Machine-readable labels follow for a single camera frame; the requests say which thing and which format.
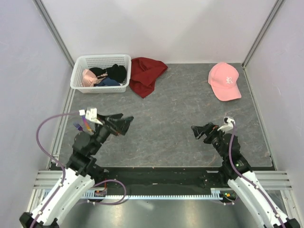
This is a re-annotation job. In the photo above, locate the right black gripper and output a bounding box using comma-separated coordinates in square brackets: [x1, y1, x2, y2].
[190, 122, 227, 160]

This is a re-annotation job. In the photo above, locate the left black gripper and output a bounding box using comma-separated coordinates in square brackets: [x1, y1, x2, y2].
[90, 113, 134, 154]

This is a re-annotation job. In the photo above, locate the dark red cloth napkin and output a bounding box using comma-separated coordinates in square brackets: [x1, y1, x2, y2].
[129, 57, 168, 98]

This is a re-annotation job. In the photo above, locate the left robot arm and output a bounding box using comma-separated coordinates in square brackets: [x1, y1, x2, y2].
[19, 108, 134, 228]

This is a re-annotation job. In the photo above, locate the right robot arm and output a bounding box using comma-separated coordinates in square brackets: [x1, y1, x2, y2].
[191, 118, 301, 228]

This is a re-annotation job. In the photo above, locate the blue cloth in basket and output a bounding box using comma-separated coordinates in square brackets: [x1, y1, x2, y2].
[94, 77, 121, 87]

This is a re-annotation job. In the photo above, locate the black cloth in basket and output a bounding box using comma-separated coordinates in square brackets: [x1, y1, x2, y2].
[89, 64, 127, 83]

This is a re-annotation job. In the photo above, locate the white plastic basket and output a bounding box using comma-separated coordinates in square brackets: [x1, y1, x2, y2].
[70, 54, 132, 94]

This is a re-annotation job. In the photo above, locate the pink cloth in basket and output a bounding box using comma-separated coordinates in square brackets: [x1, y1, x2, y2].
[81, 69, 98, 87]

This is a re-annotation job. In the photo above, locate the pink baseball cap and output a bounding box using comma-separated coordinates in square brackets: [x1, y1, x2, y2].
[208, 62, 242, 102]

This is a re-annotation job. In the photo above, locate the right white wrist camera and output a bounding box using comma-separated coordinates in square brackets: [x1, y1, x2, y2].
[218, 116, 235, 132]

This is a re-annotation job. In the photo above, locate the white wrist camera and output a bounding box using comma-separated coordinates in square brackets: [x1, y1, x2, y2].
[218, 116, 235, 132]
[78, 107, 103, 125]

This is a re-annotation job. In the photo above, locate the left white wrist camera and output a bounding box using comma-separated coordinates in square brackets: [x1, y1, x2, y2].
[78, 107, 103, 125]

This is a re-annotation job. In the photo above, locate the light blue cable duct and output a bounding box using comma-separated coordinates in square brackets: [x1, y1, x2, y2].
[81, 189, 236, 200]

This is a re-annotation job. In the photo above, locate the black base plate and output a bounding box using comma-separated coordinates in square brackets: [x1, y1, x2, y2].
[97, 167, 229, 196]

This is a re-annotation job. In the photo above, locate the front aluminium rail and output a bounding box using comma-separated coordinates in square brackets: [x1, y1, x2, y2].
[34, 171, 292, 190]

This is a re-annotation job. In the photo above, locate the left aluminium frame post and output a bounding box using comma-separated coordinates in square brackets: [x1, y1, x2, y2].
[33, 0, 75, 67]

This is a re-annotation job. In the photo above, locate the aluminium frame post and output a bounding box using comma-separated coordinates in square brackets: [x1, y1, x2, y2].
[242, 0, 285, 69]
[33, 0, 75, 67]

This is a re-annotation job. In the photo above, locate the right aluminium frame post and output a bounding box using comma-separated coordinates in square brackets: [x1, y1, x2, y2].
[242, 0, 285, 69]

